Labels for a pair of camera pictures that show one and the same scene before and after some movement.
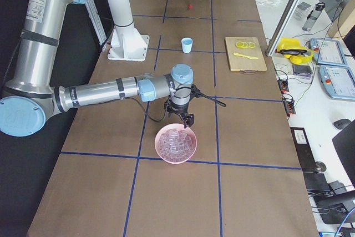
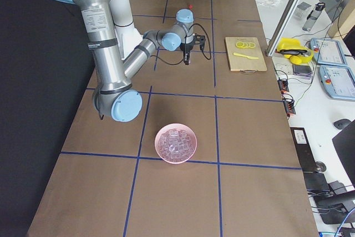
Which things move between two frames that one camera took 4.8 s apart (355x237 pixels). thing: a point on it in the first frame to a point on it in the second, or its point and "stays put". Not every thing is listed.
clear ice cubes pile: (176, 145) stays put
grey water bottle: (313, 16) stays put
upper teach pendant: (328, 51) stays put
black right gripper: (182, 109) to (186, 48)
